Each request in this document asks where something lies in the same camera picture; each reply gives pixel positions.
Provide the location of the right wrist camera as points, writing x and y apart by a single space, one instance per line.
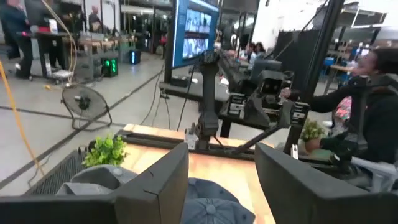
270 85

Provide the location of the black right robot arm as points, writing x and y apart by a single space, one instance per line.
207 102

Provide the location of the plant in terracotta pot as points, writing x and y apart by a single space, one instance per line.
311 137

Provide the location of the grey denim baseball cap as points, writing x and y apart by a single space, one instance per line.
96 175

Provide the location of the small plant in white pot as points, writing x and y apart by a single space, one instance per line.
105 152

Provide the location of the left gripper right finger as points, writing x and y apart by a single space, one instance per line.
298 196

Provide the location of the black aluminium rig frame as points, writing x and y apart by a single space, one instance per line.
155 141

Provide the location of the person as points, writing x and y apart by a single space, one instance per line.
382 124
260 49
94 18
249 53
15 37

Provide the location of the white chair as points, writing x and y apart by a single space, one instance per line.
376 174

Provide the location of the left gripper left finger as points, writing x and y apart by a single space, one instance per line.
149 199

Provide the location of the blue lit computer tower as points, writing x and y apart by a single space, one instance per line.
135 57

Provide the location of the dark blue denim baseball cap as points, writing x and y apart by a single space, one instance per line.
217 214
202 188

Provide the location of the wooden work table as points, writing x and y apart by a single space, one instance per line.
93 42

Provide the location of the green lit computer tower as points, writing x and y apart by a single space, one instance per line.
109 67

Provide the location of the black partition panel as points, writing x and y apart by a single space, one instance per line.
292 53

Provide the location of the black floor fan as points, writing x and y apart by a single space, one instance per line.
85 105

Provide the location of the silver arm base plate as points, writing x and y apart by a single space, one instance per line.
191 140

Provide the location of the large display screen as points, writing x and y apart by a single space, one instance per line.
194 31

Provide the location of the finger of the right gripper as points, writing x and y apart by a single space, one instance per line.
259 113
286 116

